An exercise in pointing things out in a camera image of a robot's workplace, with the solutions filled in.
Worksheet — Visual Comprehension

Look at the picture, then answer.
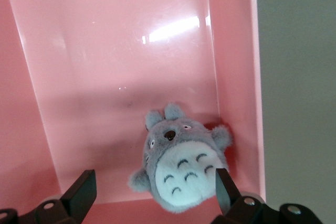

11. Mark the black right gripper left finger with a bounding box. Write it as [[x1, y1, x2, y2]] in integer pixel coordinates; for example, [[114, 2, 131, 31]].
[[34, 169, 98, 224]]

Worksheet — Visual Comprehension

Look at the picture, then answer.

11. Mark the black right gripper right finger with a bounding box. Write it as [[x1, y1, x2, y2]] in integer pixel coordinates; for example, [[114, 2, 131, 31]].
[[211, 167, 266, 224]]

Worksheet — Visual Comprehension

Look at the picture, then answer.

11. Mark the grey plush toy with keyring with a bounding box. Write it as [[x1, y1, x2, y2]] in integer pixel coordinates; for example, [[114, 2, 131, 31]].
[[128, 103, 233, 214]]

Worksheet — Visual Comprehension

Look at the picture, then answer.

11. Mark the pink plastic box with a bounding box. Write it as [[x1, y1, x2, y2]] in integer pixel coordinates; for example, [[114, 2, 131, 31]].
[[0, 0, 267, 224]]

